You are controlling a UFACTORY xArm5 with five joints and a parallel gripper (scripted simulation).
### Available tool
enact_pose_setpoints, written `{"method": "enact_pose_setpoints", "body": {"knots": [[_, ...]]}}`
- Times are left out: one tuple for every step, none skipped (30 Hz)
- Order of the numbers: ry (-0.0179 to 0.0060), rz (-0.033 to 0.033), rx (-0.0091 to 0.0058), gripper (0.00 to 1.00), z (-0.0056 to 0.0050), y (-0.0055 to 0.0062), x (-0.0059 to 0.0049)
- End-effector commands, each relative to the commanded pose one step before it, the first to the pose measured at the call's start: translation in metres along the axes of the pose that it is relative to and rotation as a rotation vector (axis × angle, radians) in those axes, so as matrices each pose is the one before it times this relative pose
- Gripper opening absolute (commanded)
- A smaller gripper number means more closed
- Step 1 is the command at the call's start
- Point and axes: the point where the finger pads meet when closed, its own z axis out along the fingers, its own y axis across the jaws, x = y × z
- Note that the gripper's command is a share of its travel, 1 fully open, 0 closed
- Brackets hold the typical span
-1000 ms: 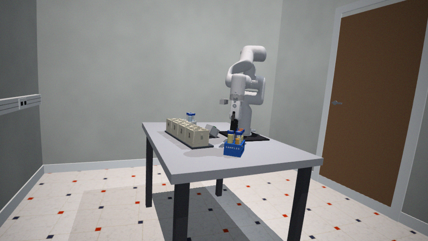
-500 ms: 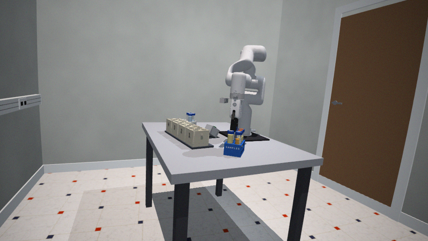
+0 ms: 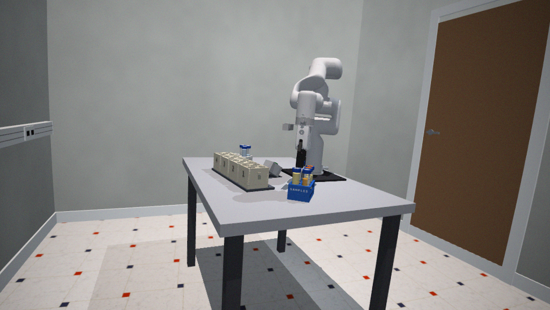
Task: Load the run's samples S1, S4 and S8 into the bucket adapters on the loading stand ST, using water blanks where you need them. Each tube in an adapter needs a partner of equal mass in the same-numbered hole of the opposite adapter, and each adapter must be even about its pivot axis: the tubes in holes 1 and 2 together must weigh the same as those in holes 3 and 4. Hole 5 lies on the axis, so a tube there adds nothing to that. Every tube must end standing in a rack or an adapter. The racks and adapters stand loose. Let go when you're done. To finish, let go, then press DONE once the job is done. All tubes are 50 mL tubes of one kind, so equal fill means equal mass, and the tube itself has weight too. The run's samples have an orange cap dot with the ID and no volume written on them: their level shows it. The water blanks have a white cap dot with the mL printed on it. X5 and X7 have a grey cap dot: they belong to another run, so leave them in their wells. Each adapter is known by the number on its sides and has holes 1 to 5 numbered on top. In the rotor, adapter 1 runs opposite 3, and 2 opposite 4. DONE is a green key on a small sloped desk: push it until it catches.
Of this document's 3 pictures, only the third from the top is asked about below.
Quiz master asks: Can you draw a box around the beige bucket adapter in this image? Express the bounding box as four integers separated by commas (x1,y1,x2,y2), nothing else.
213,152,237,172
229,159,256,183
220,156,246,177
238,163,269,189

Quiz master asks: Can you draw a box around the blue tube rack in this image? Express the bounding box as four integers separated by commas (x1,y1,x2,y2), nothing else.
287,180,315,202

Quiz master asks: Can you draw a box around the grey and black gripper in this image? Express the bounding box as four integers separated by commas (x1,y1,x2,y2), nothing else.
295,124,314,168

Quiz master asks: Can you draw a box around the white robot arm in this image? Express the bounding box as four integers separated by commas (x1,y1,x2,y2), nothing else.
282,58,343,175

